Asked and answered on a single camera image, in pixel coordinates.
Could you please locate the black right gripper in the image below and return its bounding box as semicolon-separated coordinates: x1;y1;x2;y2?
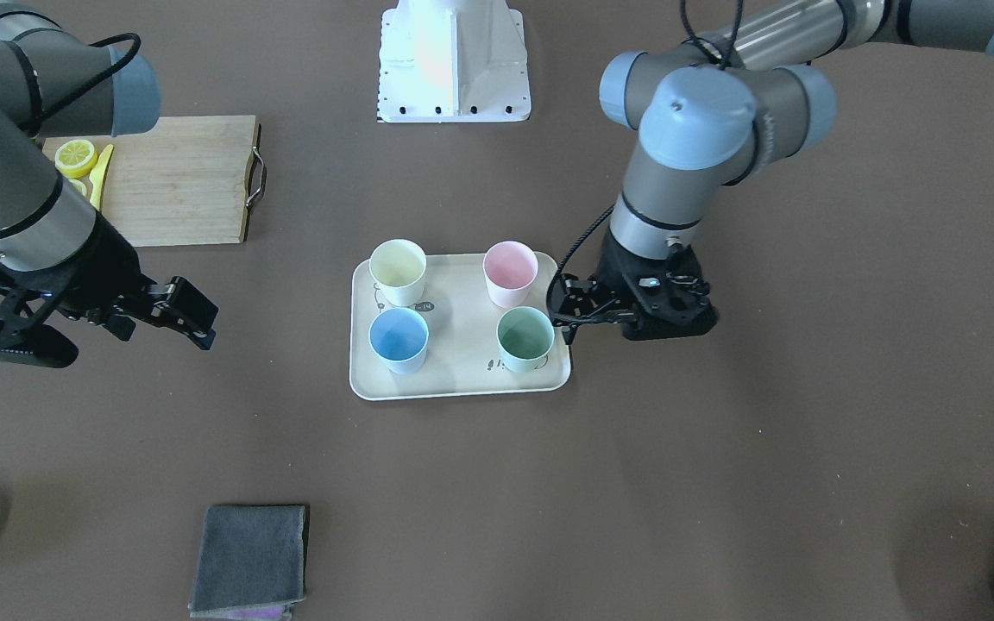
0;216;218;368

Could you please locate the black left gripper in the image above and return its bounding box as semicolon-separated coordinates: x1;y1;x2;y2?
547;233;719;346

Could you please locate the mint green cup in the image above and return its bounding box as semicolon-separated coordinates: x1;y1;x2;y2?
496;306;555;373

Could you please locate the pink cup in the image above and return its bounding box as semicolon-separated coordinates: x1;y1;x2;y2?
482;241;539;308

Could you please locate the light blue cup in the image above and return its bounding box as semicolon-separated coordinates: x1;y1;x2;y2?
369;308;430;376

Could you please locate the pale yellow white cup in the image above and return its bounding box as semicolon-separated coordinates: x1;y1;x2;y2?
369;239;427;307

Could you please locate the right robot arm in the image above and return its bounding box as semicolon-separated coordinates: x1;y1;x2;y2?
0;1;218;368

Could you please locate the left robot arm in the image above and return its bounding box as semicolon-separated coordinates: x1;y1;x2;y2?
547;1;994;343

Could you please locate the cream rabbit tray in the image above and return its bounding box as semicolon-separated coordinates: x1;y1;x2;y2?
349;253;572;401

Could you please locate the wooden cutting board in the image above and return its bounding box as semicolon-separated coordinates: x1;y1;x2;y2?
88;115;266;248

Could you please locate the yellow plastic knife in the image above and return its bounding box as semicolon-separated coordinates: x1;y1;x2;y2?
88;144;115;211

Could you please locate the dark grey folded cloth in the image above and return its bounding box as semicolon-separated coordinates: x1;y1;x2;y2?
188;504;307;620

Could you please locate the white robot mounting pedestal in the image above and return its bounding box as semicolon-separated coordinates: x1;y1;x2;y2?
376;1;532;123

